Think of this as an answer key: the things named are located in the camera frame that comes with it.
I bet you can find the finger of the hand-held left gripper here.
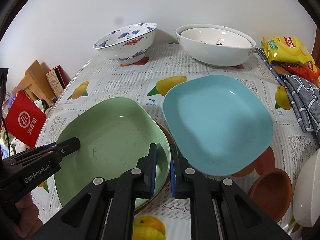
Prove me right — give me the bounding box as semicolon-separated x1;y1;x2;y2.
10;137;81;167

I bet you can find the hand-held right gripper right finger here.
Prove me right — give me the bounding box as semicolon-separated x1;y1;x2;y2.
170;144;292;240

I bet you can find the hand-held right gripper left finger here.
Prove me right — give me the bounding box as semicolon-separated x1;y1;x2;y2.
31;142;158;240

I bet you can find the green square plate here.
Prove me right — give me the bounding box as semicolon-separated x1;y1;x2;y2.
54;97;172;212

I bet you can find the blue square plate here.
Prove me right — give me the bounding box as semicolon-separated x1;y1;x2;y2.
162;74;274;176

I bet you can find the small brown bowl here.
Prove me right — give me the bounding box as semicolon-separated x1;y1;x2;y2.
247;168;293;222

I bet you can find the plain white bowl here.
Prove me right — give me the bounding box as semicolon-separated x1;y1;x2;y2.
292;148;320;228

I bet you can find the person's left hand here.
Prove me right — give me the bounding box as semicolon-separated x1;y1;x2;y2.
16;192;43;240

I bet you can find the brown plate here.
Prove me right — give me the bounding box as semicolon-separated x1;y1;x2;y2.
134;122;177;216

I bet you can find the red paper bag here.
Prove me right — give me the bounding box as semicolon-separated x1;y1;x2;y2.
5;90;47;148

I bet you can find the red patterned box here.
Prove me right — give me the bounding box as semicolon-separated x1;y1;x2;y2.
46;65;71;98

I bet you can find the wooden stool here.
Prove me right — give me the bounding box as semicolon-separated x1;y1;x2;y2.
12;61;57;103

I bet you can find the fruit printed tablecloth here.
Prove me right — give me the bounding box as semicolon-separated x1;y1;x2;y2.
31;41;320;240

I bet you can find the blue patterned porcelain bowl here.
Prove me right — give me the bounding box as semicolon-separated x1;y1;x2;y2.
93;22;158;65

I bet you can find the large white bowl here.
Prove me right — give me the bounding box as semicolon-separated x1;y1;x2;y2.
175;24;257;67

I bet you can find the white bowl with red print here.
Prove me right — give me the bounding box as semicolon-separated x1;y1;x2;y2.
180;27;252;48

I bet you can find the grey checked cloth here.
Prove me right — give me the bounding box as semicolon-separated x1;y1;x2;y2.
255;47;320;140

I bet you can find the yellow chip bag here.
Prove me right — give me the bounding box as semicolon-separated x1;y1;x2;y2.
261;36;316;65

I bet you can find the orange chip bag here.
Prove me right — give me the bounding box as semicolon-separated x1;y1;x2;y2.
282;61;320;87

